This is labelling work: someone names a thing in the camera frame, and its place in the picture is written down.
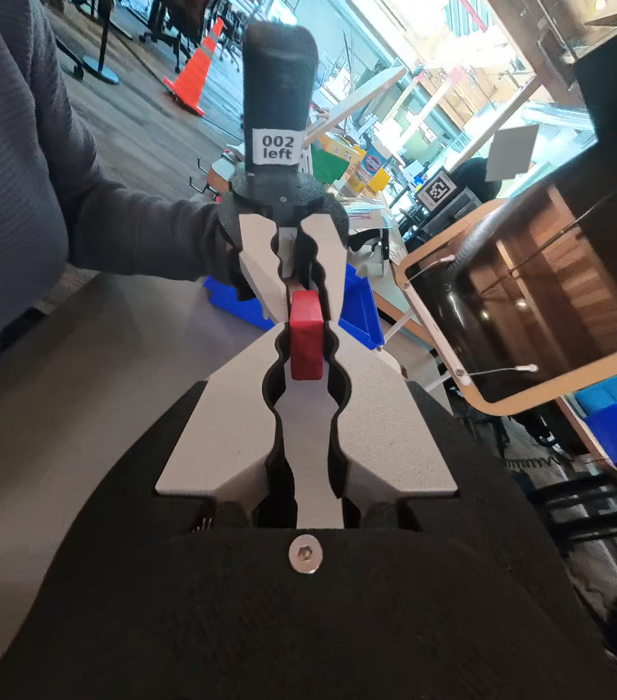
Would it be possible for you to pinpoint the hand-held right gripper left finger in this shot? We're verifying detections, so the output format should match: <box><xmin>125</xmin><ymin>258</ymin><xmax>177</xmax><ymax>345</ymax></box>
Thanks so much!
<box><xmin>154</xmin><ymin>322</ymin><xmax>295</xmax><ymax>530</ymax></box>

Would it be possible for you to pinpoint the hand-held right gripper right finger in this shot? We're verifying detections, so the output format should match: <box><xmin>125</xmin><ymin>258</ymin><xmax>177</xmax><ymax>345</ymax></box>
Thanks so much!
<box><xmin>323</xmin><ymin>322</ymin><xmax>459</xmax><ymax>528</ymax></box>

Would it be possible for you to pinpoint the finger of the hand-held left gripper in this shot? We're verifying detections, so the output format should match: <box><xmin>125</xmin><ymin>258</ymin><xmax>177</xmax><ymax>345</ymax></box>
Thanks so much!
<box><xmin>237</xmin><ymin>213</ymin><xmax>292</xmax><ymax>324</ymax></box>
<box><xmin>299</xmin><ymin>213</ymin><xmax>350</xmax><ymax>324</ymax></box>

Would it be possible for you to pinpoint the large blue bin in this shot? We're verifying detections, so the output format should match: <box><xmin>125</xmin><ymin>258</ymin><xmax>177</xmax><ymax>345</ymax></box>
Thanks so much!
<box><xmin>203</xmin><ymin>262</ymin><xmax>385</xmax><ymax>351</ymax></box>

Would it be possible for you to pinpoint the red block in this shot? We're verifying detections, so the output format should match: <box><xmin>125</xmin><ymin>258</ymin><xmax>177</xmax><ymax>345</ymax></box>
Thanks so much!
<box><xmin>289</xmin><ymin>290</ymin><xmax>325</xmax><ymax>381</ymax></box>

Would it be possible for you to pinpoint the person's left forearm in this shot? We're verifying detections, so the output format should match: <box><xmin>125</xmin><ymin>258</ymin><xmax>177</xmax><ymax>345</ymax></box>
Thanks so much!
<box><xmin>65</xmin><ymin>164</ymin><xmax>238</xmax><ymax>286</ymax></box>

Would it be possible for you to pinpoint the orange traffic cone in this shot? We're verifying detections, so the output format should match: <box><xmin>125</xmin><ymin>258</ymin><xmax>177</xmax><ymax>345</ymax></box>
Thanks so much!
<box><xmin>163</xmin><ymin>16</ymin><xmax>225</xmax><ymax>117</ymax></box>

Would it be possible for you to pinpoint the green bin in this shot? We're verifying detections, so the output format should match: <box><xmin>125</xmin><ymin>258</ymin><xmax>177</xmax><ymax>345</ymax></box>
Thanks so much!
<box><xmin>311</xmin><ymin>143</ymin><xmax>351</xmax><ymax>184</ymax></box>

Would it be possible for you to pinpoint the yellow wipes container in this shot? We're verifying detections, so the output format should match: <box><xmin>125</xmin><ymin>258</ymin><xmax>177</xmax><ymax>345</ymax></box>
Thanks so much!
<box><xmin>359</xmin><ymin>145</ymin><xmax>391</xmax><ymax>193</ymax></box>

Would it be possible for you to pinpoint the black office chair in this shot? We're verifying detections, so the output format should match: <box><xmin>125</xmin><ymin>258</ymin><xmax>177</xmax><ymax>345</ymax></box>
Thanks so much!
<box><xmin>139</xmin><ymin>0</ymin><xmax>244</xmax><ymax>72</ymax></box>

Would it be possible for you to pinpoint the fiducial tag on stand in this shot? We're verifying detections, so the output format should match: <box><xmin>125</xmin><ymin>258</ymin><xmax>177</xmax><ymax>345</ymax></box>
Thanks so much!
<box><xmin>417</xmin><ymin>170</ymin><xmax>458</xmax><ymax>209</ymax></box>

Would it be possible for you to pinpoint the small blue bin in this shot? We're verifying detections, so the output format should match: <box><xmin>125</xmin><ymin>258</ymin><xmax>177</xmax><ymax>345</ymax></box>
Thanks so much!
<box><xmin>574</xmin><ymin>377</ymin><xmax>617</xmax><ymax>482</ymax></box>

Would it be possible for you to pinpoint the person's torso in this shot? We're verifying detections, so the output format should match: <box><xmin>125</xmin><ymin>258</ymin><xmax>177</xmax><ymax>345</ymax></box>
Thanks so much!
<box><xmin>0</xmin><ymin>0</ymin><xmax>104</xmax><ymax>367</ymax></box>

